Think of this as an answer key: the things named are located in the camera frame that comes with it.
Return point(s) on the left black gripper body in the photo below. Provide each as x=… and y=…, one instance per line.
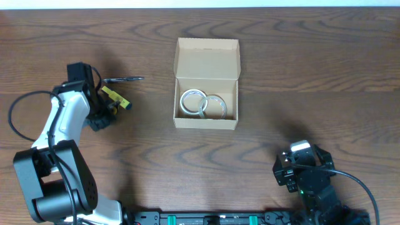
x=101, y=112

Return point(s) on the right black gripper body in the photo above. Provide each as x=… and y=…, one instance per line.
x=286, y=174

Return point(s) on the yellow highlighter marker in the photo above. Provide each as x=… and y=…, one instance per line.
x=124, y=103

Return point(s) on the white tape roll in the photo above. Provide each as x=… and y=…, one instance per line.
x=190, y=100

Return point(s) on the grey tape roll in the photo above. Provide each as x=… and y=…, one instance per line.
x=211, y=107

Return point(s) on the brown cardboard box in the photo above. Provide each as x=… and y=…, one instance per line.
x=212, y=66

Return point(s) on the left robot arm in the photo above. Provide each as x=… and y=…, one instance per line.
x=56, y=182

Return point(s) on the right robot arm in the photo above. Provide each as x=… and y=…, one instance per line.
x=321, y=202

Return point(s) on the black ballpoint pen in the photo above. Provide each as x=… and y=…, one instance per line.
x=122, y=79

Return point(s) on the black mounting rail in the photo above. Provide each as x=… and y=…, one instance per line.
x=217, y=218

